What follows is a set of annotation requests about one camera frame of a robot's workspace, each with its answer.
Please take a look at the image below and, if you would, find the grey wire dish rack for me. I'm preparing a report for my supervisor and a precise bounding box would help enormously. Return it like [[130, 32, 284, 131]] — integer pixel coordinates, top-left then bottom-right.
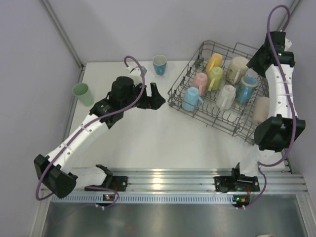
[[168, 40, 269, 145]]

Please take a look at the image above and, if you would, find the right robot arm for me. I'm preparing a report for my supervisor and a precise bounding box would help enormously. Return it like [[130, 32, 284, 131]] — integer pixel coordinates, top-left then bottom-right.
[[214, 31, 306, 193]]

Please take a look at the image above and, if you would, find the pale yellow-green mug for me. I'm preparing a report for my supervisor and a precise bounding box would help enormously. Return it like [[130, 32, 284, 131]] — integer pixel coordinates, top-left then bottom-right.
[[207, 67, 224, 91]]

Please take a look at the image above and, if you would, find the yellow mug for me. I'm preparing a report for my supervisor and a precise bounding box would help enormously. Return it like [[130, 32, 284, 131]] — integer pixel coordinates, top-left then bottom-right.
[[205, 53, 223, 73]]

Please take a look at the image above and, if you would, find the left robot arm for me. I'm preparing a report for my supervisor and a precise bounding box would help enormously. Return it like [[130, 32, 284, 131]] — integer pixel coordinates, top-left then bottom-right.
[[34, 76, 165, 198]]

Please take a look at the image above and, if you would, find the perforated cable tray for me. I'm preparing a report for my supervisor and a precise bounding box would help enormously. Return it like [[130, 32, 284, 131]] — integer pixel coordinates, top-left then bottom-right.
[[51, 193, 249, 204]]

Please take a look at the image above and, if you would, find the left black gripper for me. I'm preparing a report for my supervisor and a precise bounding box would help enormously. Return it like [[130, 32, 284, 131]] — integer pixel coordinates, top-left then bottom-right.
[[121, 82, 165, 111]]

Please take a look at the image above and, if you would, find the white mug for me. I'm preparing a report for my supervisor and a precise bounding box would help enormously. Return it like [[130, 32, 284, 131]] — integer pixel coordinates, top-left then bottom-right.
[[216, 85, 236, 110]]

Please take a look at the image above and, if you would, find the green tumbler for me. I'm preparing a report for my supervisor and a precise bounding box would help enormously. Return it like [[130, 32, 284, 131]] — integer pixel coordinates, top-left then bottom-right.
[[72, 83, 94, 107]]

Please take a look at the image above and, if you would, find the light blue mug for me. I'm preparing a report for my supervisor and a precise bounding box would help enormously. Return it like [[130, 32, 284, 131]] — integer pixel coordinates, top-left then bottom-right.
[[182, 87, 204, 112]]

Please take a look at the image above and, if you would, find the blue butterfly mug orange inside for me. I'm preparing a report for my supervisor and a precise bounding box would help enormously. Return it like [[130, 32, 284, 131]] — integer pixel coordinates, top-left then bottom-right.
[[237, 77, 258, 104]]

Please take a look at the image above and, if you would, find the floral cream mug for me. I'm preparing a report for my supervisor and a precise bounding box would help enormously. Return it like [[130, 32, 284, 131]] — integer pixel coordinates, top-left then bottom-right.
[[226, 56, 249, 85]]

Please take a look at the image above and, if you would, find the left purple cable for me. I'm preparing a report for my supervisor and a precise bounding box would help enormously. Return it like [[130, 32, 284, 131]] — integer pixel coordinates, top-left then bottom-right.
[[36, 56, 145, 201]]

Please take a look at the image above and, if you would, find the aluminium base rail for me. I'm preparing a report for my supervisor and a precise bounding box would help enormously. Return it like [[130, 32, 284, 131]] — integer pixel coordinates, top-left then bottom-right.
[[41, 167, 307, 193]]

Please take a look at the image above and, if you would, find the pink mug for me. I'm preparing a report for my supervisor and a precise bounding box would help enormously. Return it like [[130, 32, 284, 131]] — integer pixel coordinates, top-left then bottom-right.
[[192, 73, 208, 96]]

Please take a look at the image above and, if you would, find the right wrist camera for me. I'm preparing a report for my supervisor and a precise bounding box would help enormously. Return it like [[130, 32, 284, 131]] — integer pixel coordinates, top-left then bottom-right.
[[284, 38, 292, 51]]

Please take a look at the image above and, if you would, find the beige tumbler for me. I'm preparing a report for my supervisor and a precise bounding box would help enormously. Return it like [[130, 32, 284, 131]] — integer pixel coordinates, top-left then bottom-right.
[[252, 97, 270, 126]]

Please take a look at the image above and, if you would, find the dark blue mug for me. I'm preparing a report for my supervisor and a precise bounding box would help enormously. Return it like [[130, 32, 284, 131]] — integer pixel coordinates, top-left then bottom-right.
[[153, 55, 167, 76]]

